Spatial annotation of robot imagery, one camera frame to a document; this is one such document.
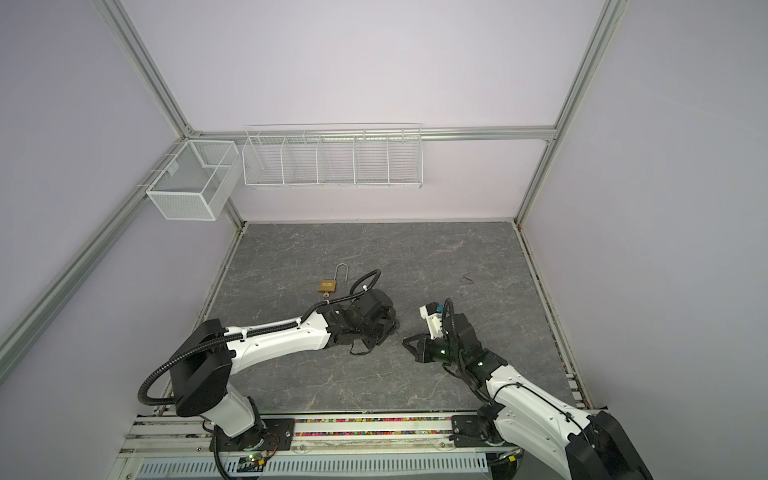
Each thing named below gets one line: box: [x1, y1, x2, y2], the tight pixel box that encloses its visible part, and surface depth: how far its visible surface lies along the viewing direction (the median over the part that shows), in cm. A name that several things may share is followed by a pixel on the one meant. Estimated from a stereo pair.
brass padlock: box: [318, 262, 348, 293], surface depth 104 cm
